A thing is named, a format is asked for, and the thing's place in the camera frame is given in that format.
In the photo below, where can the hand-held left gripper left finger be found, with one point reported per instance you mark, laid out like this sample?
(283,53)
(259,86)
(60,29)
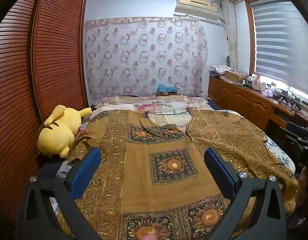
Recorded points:
(85,172)

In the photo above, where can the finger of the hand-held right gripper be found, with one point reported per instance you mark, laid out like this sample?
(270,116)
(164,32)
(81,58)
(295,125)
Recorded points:
(294,130)

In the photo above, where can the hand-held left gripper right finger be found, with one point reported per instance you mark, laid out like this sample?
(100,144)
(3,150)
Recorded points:
(220,172)

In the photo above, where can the golden brown patterned garment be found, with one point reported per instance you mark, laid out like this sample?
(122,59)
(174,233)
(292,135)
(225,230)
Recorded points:
(144,160)

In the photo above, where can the person's left hand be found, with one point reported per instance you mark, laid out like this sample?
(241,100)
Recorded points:
(148,237)

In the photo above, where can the blue floral sheet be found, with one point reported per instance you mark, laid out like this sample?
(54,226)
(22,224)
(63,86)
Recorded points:
(279,155)

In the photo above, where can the black desk gadget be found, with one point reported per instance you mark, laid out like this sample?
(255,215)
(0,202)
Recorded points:
(284,97)

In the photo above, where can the lilac cloth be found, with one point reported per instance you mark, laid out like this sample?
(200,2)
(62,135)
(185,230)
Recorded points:
(268,94)

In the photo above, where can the yellow plush toy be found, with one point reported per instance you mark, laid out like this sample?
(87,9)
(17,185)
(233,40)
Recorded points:
(58,132)

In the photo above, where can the wooden side cabinet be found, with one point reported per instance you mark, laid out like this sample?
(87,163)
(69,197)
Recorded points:
(244,100)

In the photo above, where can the pink bottle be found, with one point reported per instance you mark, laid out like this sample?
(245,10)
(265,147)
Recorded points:
(256,81)

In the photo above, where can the navy bed sheet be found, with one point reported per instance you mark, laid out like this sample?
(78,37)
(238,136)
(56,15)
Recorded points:
(214,103)

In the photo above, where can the open cardboard box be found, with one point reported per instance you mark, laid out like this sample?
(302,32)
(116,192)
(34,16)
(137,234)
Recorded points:
(235,77)

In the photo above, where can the striped window blind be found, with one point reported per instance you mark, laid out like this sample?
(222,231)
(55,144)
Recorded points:
(281,42)

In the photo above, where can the pink floral blanket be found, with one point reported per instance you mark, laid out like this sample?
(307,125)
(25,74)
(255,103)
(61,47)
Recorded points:
(154,105)

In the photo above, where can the small dark fan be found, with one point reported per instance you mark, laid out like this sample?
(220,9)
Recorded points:
(229,60)

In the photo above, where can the small brown box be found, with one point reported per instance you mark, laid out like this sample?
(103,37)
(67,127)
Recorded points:
(166,93)

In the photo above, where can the folded floral cloth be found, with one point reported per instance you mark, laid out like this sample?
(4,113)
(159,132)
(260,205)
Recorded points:
(220,68)

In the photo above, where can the lace window curtain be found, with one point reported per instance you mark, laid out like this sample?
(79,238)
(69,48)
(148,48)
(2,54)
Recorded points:
(230,30)

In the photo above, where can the wooden louvered wardrobe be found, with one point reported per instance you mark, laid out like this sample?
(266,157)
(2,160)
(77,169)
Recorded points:
(56,55)

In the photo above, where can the beige air conditioner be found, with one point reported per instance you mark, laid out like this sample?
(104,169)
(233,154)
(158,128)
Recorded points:
(196,6)

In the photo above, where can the wooden window frame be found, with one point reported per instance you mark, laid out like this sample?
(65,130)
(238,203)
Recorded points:
(250,37)

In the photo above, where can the circle patterned wall curtain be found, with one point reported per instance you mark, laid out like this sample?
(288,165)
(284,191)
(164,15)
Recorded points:
(144,55)

